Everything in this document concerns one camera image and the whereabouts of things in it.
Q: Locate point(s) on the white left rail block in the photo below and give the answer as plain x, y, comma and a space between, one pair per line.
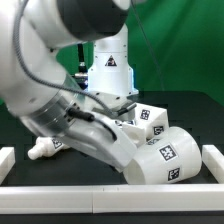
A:
7, 160

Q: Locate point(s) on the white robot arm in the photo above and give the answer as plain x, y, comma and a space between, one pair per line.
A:
39, 91

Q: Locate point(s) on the white lamp shade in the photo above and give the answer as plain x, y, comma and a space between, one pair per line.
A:
170, 157

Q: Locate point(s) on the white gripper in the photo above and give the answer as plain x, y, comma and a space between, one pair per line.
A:
98, 136

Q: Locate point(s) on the white rail block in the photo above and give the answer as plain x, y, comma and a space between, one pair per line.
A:
7, 160
214, 161

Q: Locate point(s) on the white lamp bulb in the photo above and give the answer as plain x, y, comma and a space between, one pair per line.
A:
45, 147

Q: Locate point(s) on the white lamp base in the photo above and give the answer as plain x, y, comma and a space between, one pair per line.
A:
149, 121

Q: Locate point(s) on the white right rail block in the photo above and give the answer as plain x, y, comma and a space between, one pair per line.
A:
214, 161

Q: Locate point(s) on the black camera on stand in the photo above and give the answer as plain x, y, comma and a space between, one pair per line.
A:
82, 75

